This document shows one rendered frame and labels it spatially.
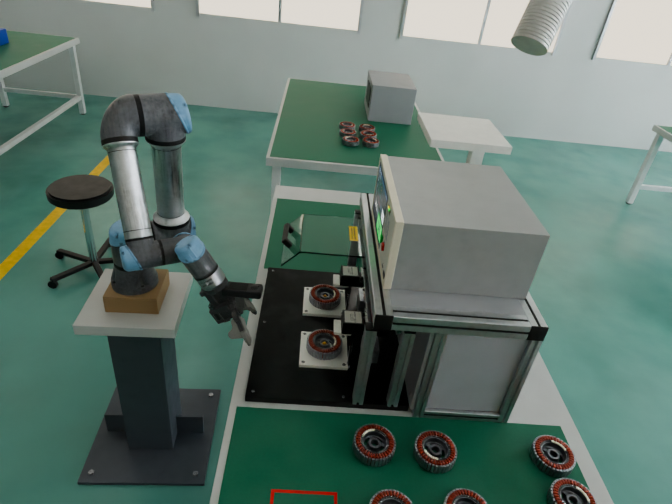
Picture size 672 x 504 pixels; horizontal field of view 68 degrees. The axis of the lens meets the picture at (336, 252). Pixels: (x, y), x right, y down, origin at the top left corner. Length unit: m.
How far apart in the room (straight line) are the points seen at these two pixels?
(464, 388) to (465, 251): 0.40
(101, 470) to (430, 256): 1.61
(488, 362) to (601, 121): 5.78
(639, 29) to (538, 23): 4.49
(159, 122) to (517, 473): 1.35
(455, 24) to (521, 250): 4.91
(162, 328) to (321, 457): 0.69
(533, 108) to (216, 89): 3.74
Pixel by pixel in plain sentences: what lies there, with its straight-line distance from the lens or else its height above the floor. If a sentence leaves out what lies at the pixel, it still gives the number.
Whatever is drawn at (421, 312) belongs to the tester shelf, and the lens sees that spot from 1.28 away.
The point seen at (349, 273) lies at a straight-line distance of 1.70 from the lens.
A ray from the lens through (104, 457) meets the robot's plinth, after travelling 2.37.
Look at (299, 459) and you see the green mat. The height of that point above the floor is 0.75.
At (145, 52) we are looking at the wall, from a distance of 6.34.
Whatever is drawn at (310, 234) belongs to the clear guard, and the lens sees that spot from 1.61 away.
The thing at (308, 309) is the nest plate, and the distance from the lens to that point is 1.75.
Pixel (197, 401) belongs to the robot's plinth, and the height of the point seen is 0.02.
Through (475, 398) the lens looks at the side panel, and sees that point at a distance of 1.52.
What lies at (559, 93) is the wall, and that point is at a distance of 6.66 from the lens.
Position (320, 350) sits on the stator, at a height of 0.82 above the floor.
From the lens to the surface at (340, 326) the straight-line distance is 1.55.
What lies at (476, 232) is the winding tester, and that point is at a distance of 1.28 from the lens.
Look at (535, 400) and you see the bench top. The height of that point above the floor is 0.75.
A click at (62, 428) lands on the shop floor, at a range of 2.54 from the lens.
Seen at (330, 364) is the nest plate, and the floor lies 0.78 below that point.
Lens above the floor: 1.90
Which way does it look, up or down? 33 degrees down
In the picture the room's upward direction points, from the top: 7 degrees clockwise
